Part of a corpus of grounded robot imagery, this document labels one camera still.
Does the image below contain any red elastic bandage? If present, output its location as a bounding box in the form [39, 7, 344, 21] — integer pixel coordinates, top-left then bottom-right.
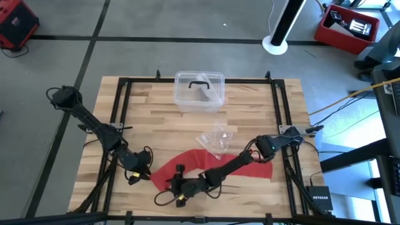
[149, 149, 274, 192]

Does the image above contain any black white pole stand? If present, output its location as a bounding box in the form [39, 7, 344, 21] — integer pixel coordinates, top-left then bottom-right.
[261, 0, 308, 56]

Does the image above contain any clear packet with grey contents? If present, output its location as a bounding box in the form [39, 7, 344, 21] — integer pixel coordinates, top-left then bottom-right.
[194, 73, 224, 104]

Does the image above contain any red plastic crate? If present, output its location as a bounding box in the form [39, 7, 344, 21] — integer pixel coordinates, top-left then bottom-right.
[314, 3, 381, 56]

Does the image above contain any silver black device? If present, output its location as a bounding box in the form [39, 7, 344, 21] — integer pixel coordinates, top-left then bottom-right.
[348, 18, 373, 40]

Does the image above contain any clear lidded storage box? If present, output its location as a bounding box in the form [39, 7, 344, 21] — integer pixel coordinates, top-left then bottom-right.
[173, 71, 226, 113]

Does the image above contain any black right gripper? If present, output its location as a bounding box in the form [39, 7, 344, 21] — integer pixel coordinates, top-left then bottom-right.
[164, 164, 209, 209]

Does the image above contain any person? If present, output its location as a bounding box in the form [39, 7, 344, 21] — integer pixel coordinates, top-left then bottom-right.
[354, 21, 400, 83]

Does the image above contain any black desk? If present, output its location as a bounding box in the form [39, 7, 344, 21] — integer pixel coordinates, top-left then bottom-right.
[320, 67, 400, 225]

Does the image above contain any black keyboard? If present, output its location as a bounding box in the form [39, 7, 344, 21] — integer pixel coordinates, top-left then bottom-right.
[392, 81, 400, 118]

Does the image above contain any red and black equipment case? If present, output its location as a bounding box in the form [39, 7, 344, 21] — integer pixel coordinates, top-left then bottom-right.
[0, 0, 41, 51]

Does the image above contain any small black box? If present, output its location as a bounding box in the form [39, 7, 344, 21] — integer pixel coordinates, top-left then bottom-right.
[328, 10, 344, 24]

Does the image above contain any yellow cable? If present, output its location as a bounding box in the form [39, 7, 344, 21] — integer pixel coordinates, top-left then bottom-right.
[308, 77, 400, 116]

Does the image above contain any black Netgear network switch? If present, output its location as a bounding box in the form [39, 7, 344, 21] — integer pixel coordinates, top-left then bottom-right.
[305, 186, 334, 212]

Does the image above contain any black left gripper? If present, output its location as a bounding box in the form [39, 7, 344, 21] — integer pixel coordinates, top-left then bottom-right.
[124, 149, 154, 186]

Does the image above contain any clear plastic zip bag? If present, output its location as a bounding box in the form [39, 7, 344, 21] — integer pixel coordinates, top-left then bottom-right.
[196, 122, 234, 160]

